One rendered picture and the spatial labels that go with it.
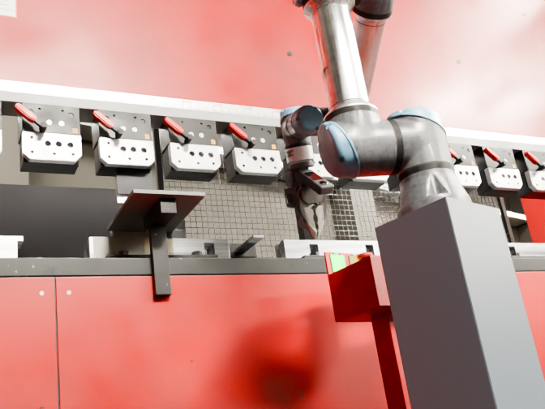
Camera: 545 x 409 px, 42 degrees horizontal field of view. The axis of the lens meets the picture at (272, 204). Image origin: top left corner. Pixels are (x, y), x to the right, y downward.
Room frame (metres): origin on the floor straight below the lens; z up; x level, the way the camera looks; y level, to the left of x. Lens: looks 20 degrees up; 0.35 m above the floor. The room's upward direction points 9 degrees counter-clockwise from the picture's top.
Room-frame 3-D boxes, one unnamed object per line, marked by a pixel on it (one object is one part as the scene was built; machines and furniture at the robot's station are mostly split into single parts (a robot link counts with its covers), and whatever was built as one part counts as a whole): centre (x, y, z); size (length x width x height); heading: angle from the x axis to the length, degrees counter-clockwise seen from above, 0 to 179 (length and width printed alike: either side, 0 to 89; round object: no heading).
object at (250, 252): (2.13, 0.12, 1.01); 0.26 x 0.12 x 0.05; 29
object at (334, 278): (1.73, -0.24, 0.75); 0.20 x 0.16 x 0.18; 127
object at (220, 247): (1.83, 0.32, 0.92); 0.39 x 0.06 x 0.10; 119
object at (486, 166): (2.47, -0.84, 1.26); 0.15 x 0.09 x 0.17; 119
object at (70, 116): (1.70, 0.57, 1.26); 0.15 x 0.09 x 0.17; 119
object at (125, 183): (1.81, 0.37, 1.13); 0.10 x 0.02 x 0.10; 119
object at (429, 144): (1.37, -0.32, 0.94); 0.13 x 0.12 x 0.14; 103
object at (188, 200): (1.68, 0.30, 1.00); 0.26 x 0.18 x 0.01; 29
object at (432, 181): (1.37, -0.32, 0.82); 0.15 x 0.15 x 0.10
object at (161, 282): (1.64, 0.28, 0.88); 0.14 x 0.04 x 0.22; 29
